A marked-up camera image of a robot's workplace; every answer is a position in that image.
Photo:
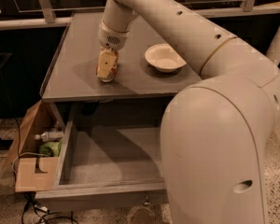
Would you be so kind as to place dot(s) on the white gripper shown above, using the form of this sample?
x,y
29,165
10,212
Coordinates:
x,y
111,38

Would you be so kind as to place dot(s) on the red coke can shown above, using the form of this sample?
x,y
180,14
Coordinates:
x,y
107,65

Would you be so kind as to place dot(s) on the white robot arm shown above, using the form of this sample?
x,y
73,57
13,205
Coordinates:
x,y
213,133

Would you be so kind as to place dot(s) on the open grey top drawer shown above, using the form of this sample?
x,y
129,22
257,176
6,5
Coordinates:
x,y
111,158

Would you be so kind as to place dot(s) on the grey cabinet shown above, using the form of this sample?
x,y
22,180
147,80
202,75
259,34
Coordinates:
x,y
73,73

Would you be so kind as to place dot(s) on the white bowl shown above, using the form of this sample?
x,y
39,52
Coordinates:
x,y
164,58

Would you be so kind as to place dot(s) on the clear plastic bottle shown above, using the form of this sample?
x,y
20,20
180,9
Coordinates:
x,y
49,136

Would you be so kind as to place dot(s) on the green plastic bag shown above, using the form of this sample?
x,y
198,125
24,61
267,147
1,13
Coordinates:
x,y
51,149

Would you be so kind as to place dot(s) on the brown cardboard box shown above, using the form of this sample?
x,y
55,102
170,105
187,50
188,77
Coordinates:
x,y
34,171

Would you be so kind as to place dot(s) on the metal railing frame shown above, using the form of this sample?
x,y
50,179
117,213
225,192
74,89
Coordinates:
x,y
37,13

